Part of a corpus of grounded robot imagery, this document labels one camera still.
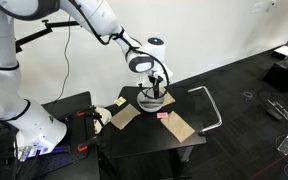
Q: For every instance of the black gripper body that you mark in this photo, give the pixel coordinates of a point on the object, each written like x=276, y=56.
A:
x=155, y=80

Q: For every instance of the orange-handled clamp lower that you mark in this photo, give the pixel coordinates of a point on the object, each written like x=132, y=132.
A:
x=83, y=146

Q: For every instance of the orange-handled clamp upper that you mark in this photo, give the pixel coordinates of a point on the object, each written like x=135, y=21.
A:
x=91, y=112

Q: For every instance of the white box on floor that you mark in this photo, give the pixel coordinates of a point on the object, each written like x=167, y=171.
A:
x=281, y=52

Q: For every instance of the black perforated breadboard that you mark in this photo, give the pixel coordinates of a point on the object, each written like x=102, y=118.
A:
x=60, y=143

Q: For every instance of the black pen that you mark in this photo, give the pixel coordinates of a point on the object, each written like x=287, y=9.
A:
x=156, y=90

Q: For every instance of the black box on floor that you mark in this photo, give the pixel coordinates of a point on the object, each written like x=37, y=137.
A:
x=277, y=76

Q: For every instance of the pink sticky note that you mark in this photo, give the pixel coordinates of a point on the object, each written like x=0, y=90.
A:
x=162, y=115

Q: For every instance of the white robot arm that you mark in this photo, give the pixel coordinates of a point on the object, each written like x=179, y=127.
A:
x=96, y=16

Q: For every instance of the tan napkin near clamps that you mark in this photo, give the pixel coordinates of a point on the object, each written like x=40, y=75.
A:
x=123, y=117

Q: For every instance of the orange-handled clamp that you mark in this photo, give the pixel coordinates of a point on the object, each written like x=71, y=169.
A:
x=83, y=146
x=91, y=112

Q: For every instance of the black cart table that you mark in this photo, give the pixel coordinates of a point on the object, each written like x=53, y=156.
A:
x=145, y=135

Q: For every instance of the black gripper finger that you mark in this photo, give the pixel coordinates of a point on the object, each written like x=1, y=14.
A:
x=156, y=89

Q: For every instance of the tan napkin behind bowl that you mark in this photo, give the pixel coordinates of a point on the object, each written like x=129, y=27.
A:
x=168, y=99

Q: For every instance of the yellow sticky note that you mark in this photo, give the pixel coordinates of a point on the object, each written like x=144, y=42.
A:
x=120, y=101

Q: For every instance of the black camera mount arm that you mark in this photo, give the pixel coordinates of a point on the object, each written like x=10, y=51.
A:
x=48, y=29

